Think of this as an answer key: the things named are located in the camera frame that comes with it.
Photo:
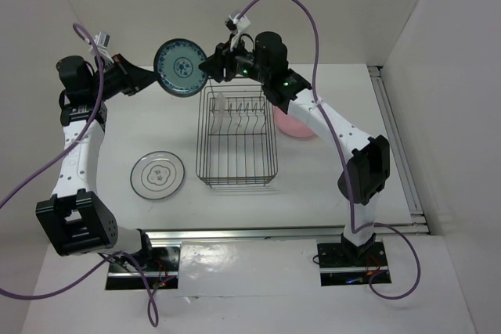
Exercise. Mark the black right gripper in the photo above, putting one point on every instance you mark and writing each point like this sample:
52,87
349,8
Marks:
221,59

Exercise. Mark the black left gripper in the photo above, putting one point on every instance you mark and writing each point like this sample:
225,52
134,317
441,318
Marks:
135,77

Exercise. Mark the blue green patterned plate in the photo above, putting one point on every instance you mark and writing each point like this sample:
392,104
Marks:
177,62

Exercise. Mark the clear glass plate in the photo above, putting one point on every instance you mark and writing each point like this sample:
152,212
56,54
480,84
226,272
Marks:
218,114

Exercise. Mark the white plate with dark rim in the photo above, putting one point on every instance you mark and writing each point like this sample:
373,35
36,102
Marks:
157,175

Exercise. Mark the pink plastic plate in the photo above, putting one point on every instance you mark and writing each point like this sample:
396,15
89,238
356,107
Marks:
290,126

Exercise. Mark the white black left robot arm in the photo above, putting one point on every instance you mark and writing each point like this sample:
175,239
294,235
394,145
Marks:
74,218

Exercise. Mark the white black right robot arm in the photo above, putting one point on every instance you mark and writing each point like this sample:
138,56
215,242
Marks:
365,159

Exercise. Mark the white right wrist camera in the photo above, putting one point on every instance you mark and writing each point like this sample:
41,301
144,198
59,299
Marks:
237,26

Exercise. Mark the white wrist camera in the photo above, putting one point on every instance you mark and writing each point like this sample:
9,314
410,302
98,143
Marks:
237,26
101,41

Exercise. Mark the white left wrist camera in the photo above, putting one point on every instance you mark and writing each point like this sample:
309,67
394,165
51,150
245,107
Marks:
101,41

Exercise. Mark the dark wire dish rack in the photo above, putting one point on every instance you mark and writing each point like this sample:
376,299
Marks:
244,153

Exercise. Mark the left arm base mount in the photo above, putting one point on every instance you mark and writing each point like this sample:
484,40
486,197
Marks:
161,271

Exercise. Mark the aluminium side rail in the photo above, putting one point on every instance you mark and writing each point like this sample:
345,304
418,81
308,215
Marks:
418,219

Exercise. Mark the aluminium front rail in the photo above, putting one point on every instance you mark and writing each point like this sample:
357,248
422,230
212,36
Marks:
171,236

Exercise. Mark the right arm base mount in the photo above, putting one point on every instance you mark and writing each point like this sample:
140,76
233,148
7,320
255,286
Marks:
336,269

